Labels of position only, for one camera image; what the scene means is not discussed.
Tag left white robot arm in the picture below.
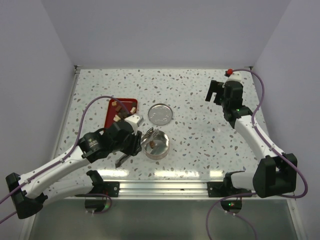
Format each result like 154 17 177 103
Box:
5 114 143 219

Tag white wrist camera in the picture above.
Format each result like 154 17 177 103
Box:
224 68 243 84
124 113 144 133

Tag red rectangular tray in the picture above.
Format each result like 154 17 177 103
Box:
104 98 138 128

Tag right black base bracket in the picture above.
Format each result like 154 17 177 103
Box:
206 171 252 198

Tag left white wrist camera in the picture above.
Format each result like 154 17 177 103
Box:
124 113 144 133

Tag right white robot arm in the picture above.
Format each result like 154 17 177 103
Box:
205 80 298 198

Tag left black base bracket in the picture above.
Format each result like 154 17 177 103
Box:
86 170 120 197

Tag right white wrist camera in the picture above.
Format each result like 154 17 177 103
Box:
224 68 243 84

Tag metal serving tongs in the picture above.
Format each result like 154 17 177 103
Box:
115 127 155 169

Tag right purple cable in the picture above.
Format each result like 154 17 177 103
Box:
203 68 310 240

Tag dark brown chocolate piece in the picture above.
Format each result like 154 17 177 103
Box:
149 141 155 148

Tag purple cable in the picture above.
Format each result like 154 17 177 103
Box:
203 68 310 240
0 96 123 223

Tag black base bracket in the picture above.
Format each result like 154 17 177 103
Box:
86 170 120 197
206 171 252 198

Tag aluminium front rail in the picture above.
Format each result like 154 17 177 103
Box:
74 181 253 200

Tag round silver tin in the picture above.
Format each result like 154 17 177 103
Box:
142 129 170 160

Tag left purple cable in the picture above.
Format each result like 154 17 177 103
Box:
0 96 123 223

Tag round silver tin lid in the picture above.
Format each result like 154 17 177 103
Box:
147 103 173 126

